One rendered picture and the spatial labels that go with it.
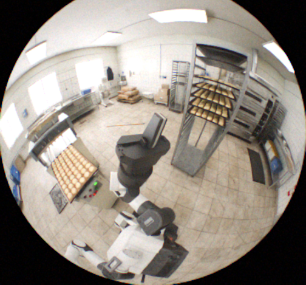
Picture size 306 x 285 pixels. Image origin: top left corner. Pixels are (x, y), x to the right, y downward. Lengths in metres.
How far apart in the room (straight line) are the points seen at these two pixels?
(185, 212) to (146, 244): 1.23
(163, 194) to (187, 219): 0.58
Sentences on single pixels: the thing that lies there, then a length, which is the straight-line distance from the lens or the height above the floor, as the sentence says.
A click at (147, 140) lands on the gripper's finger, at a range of 0.16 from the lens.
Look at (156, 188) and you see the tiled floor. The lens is 1.58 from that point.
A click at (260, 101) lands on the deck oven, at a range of 3.17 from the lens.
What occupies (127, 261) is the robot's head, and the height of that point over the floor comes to 1.23.
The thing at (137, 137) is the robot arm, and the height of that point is 1.42.
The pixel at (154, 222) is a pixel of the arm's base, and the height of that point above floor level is 1.13.
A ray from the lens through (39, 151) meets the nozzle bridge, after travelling 1.46.
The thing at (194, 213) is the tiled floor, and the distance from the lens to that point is 1.67.
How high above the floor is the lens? 1.54
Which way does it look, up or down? 40 degrees down
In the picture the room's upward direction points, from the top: straight up
